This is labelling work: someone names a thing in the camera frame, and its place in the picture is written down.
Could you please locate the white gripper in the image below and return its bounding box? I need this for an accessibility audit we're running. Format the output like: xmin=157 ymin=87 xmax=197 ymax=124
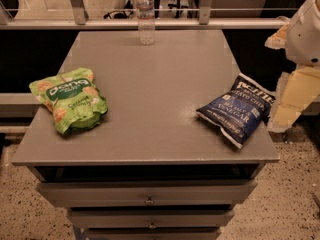
xmin=265 ymin=0 xmax=320 ymax=132

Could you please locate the green rice chip bag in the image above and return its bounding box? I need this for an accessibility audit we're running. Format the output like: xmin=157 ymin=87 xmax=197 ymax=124
xmin=29 ymin=68 xmax=108 ymax=135

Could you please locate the blue kettle potato chip bag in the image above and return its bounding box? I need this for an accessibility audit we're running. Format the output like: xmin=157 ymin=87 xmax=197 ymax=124
xmin=196 ymin=73 xmax=275 ymax=149

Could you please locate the clear plastic water bottle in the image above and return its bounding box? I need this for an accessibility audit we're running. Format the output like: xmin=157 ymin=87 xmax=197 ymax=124
xmin=136 ymin=0 xmax=155 ymax=45

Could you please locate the top grey drawer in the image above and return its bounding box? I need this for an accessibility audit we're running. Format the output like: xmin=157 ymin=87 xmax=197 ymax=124
xmin=37 ymin=180 xmax=257 ymax=208

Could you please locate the grey drawer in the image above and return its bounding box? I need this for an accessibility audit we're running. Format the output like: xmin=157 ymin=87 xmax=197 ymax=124
xmin=37 ymin=180 xmax=257 ymax=208
xmin=87 ymin=228 xmax=221 ymax=240
xmin=68 ymin=207 xmax=234 ymax=229

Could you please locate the grey drawer cabinet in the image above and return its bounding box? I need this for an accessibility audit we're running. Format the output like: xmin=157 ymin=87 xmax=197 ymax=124
xmin=11 ymin=29 xmax=280 ymax=240

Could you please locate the bottom grey drawer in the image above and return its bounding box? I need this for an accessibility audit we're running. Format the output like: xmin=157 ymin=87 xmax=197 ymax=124
xmin=87 ymin=228 xmax=221 ymax=240

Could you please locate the grey metal railing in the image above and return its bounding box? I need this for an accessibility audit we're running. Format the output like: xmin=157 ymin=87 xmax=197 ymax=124
xmin=0 ymin=0 xmax=294 ymax=30

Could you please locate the middle grey drawer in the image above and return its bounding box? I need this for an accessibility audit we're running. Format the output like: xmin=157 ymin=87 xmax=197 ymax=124
xmin=68 ymin=207 xmax=234 ymax=229

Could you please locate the black office chair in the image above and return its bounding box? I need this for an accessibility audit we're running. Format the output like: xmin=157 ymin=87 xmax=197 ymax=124
xmin=0 ymin=0 xmax=19 ymax=17

